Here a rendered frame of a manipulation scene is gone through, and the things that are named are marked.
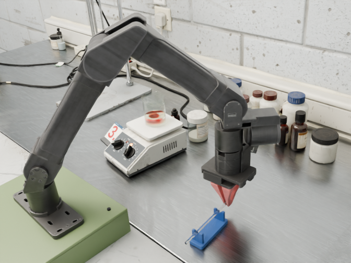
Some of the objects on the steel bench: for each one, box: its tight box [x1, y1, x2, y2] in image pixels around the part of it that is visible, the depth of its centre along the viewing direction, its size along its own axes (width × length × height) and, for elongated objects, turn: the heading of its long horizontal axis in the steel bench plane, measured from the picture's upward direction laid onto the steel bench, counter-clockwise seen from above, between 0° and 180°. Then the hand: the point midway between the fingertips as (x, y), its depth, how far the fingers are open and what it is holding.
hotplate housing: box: [104, 127, 187, 177], centre depth 117 cm, size 22×13×8 cm, turn 134°
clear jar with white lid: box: [187, 110, 208, 143], centre depth 122 cm, size 6×6×8 cm
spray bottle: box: [56, 28, 66, 50], centre depth 205 cm, size 4×4×11 cm
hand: (227, 201), depth 93 cm, fingers closed, pressing on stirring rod
